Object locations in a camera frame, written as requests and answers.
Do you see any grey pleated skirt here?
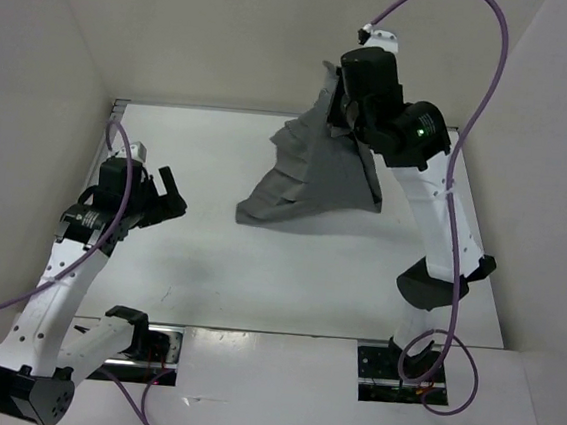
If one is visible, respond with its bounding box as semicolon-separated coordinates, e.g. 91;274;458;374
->
235;61;383;228

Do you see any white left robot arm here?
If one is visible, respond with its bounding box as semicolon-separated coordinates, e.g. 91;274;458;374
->
0;156;187;425

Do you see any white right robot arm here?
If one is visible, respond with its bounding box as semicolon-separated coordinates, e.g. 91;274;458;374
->
328;46;496;384

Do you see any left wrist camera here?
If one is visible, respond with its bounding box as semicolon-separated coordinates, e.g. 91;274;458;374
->
109;141;148;164

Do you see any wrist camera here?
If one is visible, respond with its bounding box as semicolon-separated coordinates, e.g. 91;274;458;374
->
357;24;399;55
109;141;148;164

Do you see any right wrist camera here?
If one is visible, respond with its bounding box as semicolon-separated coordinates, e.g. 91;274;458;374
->
357;24;399;55

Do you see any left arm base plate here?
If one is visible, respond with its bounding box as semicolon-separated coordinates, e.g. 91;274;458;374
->
101;329;183;387

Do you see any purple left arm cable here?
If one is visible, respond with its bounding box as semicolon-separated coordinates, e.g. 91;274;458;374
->
0;111;192;425

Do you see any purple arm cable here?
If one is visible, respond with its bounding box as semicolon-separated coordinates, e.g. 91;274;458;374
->
332;0;517;419
0;111;192;425

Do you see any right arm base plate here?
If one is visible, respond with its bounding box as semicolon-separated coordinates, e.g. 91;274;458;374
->
357;343;448;407

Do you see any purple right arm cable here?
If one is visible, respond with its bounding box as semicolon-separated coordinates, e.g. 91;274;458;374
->
332;0;517;419

